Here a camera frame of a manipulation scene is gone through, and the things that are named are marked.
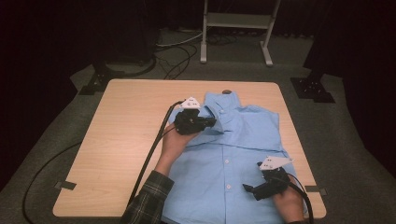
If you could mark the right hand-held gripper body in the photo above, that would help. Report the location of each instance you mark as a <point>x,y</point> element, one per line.
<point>275,182</point>

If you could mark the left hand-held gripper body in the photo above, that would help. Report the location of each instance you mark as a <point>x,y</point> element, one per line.
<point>188,123</point>

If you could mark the light blue button shirt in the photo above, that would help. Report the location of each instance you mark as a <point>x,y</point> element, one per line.
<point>224,155</point>

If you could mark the person's left hand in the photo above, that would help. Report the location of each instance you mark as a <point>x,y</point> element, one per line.
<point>174,143</point>

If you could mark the person's right hand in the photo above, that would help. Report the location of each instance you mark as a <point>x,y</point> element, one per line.
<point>291,208</point>

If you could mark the black tape piece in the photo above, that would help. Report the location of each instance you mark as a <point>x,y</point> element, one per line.
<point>65,185</point>
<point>316,190</point>

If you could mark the large black equipment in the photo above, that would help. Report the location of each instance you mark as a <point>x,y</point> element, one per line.
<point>130,46</point>

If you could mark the black stand base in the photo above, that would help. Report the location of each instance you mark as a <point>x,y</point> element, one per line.
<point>313,90</point>
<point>99,79</point>

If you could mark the white metal stand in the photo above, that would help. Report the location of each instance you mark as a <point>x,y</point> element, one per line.
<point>236,20</point>

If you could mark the dark curtain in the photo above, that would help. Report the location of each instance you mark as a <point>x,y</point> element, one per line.
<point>31,62</point>
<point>367,62</point>

